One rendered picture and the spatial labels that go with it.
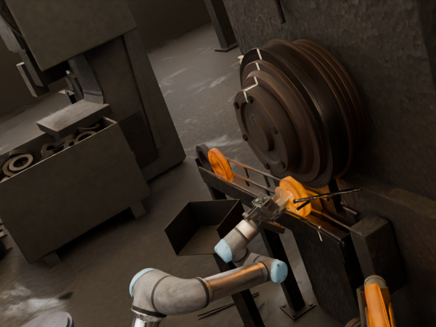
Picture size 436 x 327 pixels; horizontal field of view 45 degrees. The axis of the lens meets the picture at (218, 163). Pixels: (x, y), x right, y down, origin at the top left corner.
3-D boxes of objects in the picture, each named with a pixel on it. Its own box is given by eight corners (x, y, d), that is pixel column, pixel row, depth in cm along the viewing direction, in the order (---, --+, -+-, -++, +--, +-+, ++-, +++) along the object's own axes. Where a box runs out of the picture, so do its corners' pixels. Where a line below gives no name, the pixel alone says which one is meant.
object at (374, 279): (388, 290, 149) (383, 272, 147) (391, 310, 141) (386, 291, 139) (366, 294, 150) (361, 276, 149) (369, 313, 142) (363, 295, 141)
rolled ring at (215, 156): (226, 190, 261) (232, 187, 261) (228, 174, 244) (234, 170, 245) (207, 161, 267) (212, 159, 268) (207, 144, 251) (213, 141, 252)
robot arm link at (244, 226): (252, 244, 185) (242, 237, 193) (261, 235, 186) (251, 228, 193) (241, 231, 182) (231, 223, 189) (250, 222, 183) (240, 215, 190)
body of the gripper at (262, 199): (272, 196, 184) (248, 220, 182) (285, 213, 188) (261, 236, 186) (262, 191, 191) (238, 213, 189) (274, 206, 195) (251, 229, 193)
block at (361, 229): (392, 272, 166) (374, 209, 157) (410, 283, 159) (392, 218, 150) (366, 289, 163) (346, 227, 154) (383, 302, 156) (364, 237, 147)
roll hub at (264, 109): (264, 156, 176) (236, 80, 166) (311, 177, 151) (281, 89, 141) (250, 163, 175) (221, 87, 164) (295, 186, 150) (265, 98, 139)
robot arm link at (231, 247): (221, 258, 191) (209, 244, 187) (242, 237, 193) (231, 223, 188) (231, 268, 184) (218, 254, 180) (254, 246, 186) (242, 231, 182)
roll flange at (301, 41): (305, 147, 194) (265, 26, 176) (394, 180, 152) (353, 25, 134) (283, 159, 191) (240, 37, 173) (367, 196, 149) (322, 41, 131)
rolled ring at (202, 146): (203, 147, 262) (208, 144, 263) (191, 144, 279) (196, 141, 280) (218, 179, 267) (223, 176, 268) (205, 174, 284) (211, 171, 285)
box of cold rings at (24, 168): (126, 181, 481) (87, 104, 451) (158, 205, 409) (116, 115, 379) (21, 241, 447) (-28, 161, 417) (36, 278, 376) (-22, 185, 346)
